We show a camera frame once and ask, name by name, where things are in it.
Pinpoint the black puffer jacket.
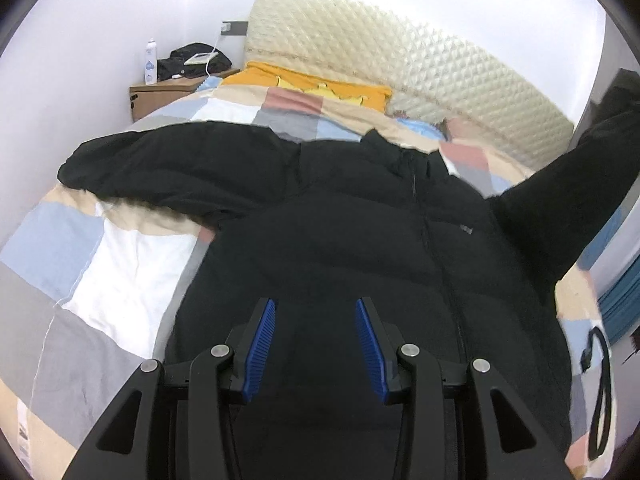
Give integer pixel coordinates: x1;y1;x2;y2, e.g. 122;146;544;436
57;110;640;480

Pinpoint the black cable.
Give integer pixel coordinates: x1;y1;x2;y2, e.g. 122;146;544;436
579;326;614;461

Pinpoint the white spray bottle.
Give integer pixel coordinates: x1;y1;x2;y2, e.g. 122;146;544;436
144;38;159;86

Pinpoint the black bag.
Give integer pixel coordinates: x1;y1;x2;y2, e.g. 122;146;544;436
156;43;234;82

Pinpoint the blue curtain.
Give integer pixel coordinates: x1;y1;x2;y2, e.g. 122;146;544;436
597;255;640;335

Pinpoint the wooden nightstand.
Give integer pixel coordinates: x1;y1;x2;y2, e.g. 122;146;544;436
129;67;241;123

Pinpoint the white charging cable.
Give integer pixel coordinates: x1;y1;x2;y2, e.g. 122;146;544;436
202;30;227;86

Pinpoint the light blue pillow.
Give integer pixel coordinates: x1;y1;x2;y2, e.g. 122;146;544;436
397;117;446;141

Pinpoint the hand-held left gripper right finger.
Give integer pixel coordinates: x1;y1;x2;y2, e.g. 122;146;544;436
354;297;568;480

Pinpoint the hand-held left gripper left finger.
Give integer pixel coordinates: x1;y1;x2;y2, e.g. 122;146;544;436
65;297;278;480

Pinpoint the yellow pillow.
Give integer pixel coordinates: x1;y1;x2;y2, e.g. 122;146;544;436
220;61;393;113

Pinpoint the checkered patchwork blanket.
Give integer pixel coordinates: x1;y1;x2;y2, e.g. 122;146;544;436
0;74;626;480

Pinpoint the cream quilted headboard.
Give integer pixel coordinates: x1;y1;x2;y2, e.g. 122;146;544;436
243;0;576;170

